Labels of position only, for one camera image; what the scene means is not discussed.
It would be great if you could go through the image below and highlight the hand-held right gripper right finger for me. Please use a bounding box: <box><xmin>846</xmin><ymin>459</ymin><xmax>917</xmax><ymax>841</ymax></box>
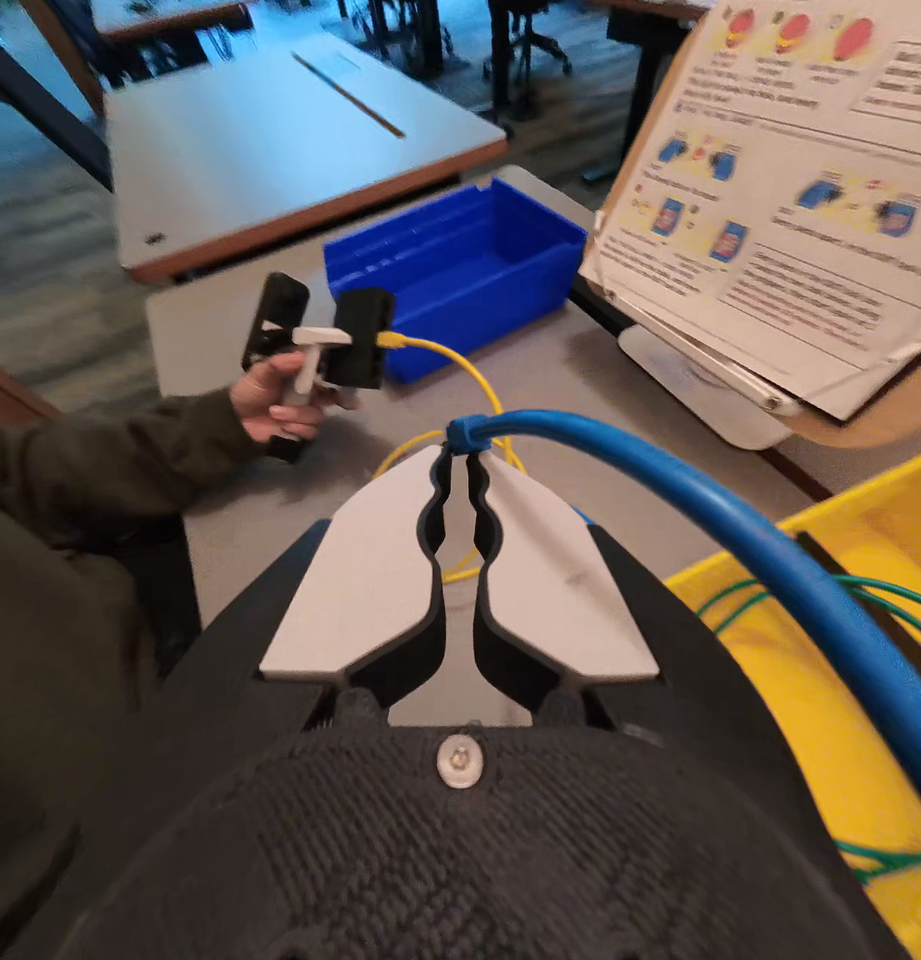
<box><xmin>466</xmin><ymin>450</ymin><xmax>663</xmax><ymax>715</ymax></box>

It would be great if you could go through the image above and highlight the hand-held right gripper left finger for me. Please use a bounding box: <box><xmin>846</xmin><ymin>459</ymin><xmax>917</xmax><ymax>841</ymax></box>
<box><xmin>259</xmin><ymin>444</ymin><xmax>453</xmax><ymax>710</ymax></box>

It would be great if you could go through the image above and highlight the black network switch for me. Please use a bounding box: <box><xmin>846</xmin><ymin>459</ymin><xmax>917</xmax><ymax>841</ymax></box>
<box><xmin>327</xmin><ymin>287</ymin><xmax>396</xmax><ymax>391</ymax></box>

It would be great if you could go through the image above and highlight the yellow ethernet cable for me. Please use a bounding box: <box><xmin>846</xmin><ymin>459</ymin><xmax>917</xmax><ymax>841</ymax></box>
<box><xmin>374</xmin><ymin>328</ymin><xmax>528</xmax><ymax>586</ymax></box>

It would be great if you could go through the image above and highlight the blue ethernet cable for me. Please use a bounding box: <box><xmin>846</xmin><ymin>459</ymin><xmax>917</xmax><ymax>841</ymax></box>
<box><xmin>444</xmin><ymin>408</ymin><xmax>921</xmax><ymax>830</ymax></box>

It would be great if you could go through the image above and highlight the yellow plastic bin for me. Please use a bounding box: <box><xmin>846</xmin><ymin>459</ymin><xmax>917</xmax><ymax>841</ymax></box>
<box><xmin>664</xmin><ymin>450</ymin><xmax>921</xmax><ymax>960</ymax></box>

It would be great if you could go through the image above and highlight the green ethernet cable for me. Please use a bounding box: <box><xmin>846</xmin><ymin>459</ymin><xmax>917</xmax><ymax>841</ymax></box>
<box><xmin>696</xmin><ymin>571</ymin><xmax>921</xmax><ymax>885</ymax></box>

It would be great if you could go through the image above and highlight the person's left forearm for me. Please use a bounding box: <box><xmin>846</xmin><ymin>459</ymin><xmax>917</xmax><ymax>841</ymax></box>
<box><xmin>0</xmin><ymin>390</ymin><xmax>263</xmax><ymax>552</ymax></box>

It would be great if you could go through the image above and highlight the person's left hand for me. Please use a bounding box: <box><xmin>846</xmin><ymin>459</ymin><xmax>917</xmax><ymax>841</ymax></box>
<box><xmin>228</xmin><ymin>351</ymin><xmax>360</xmax><ymax>445</ymax></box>

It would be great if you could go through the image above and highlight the blue plastic bin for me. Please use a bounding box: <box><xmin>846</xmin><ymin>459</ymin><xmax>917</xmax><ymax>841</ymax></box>
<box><xmin>324</xmin><ymin>176</ymin><xmax>589</xmax><ymax>384</ymax></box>

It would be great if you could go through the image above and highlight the white table with brown edge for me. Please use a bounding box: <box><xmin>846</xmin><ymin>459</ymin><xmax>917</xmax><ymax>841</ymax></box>
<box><xmin>104</xmin><ymin>30</ymin><xmax>510</xmax><ymax>285</ymax></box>

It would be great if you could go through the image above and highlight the white metal document stand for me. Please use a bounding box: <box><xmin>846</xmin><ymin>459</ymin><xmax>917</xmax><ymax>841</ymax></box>
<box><xmin>599</xmin><ymin>285</ymin><xmax>804</xmax><ymax>453</ymax></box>

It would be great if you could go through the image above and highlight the person's olive jacket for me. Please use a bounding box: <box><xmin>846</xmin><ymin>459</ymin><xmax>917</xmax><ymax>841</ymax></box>
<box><xmin>0</xmin><ymin>495</ymin><xmax>203</xmax><ymax>960</ymax></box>

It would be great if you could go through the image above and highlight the black office chair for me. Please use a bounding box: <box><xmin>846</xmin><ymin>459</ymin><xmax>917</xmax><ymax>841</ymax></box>
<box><xmin>483</xmin><ymin>0</ymin><xmax>574</xmax><ymax>76</ymax></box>

